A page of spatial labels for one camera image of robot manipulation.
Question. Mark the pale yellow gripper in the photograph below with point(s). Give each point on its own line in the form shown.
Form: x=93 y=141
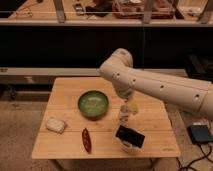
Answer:
x=131 y=105

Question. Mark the white labelled plastic bottle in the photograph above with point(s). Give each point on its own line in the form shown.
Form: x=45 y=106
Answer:
x=124 y=114

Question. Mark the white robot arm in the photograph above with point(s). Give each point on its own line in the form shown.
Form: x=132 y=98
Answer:
x=192 y=95

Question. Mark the black flat card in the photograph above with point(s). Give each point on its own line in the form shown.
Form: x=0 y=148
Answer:
x=124 y=132

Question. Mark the white cup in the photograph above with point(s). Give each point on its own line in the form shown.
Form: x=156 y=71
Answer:
x=128 y=146

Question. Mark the green round bowl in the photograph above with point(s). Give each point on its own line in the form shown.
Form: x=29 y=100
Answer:
x=93 y=104

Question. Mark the wooden table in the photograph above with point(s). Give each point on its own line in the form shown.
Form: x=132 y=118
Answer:
x=159 y=151

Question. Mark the red chili pepper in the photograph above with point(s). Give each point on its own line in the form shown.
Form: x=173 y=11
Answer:
x=86 y=140

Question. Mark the dark blue box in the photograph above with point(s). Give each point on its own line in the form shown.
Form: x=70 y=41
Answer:
x=199 y=134

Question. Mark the red basket on shelf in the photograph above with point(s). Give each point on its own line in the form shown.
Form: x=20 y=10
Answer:
x=133 y=9

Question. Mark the black cloth on shelf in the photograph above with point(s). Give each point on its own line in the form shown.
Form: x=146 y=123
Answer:
x=99 y=10

